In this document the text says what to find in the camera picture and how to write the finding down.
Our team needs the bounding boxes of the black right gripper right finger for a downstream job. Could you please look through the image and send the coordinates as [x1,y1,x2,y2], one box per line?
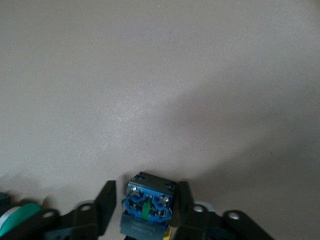
[171,180,276,240]

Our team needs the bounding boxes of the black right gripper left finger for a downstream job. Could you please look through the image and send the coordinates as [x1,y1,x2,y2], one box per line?
[0,179,118,240]

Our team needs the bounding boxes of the yellow push button switch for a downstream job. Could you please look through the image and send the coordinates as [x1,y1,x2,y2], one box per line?
[119,171,179,240]

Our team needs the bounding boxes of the brown table cover cloth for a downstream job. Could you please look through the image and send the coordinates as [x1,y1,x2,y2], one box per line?
[0,0,320,240]

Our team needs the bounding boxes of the green push button switch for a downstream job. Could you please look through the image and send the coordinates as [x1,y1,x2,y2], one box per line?
[0,191,44,236]

